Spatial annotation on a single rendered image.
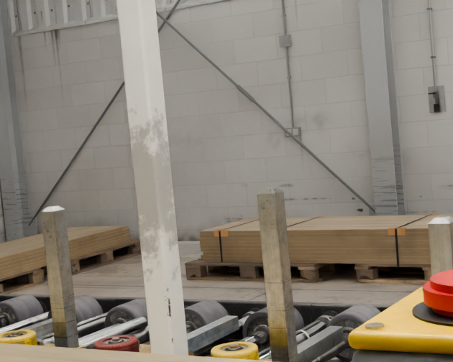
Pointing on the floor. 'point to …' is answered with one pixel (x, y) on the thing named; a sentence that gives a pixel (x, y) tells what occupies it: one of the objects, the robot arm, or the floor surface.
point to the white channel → (152, 176)
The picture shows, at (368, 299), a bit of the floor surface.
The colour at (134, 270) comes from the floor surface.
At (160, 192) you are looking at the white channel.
